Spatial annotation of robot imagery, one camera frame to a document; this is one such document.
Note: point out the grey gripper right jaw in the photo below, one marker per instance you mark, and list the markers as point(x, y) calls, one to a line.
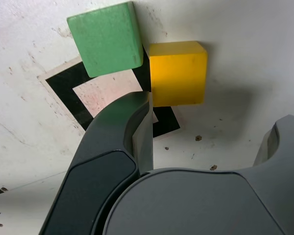
point(198, 203)

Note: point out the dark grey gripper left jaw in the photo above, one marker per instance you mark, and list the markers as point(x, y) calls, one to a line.
point(107, 147)

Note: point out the yellow cube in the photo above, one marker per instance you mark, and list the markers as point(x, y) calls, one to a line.
point(176, 76)

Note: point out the green cube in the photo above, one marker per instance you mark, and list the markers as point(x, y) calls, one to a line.
point(105, 41)

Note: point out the black tape square outline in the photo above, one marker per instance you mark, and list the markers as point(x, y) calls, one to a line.
point(63, 83)

